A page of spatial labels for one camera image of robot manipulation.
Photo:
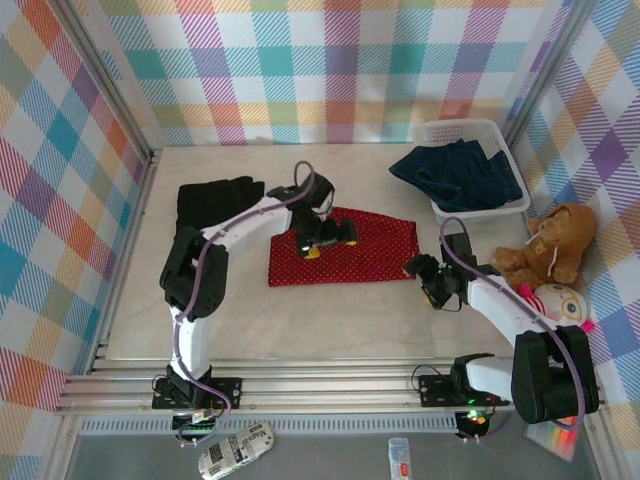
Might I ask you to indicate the red polka dot skirt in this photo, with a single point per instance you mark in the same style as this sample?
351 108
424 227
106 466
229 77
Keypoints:
360 260

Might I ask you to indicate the black skirt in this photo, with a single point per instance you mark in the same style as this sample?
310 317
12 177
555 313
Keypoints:
210 205

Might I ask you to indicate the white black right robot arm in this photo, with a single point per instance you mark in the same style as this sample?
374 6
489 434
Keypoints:
505 310

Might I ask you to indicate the brown teddy bear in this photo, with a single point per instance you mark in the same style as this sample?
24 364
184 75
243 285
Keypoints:
565 240

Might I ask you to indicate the white pink plush doll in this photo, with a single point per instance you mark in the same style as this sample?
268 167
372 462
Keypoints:
565 307

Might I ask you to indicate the white plastic mesh basket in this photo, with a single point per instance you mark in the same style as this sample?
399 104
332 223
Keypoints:
450 131

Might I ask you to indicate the small white red packet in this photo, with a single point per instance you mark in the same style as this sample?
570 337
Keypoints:
400 457

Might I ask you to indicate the colourful marker pack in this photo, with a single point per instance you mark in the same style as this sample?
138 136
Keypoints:
557 444

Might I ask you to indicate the newspaper print pouch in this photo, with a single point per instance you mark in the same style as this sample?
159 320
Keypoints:
235 447

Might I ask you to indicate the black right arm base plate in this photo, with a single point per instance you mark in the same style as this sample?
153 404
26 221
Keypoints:
435 390

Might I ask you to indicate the aluminium frame rail bed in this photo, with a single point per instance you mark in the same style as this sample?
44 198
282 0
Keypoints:
325 385

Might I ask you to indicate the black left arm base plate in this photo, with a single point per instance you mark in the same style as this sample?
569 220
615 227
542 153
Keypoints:
227 387

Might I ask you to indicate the aluminium side rail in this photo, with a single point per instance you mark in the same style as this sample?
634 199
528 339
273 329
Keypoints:
128 250

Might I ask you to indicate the aluminium frame post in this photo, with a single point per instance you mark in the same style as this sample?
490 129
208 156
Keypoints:
110 75
547 70

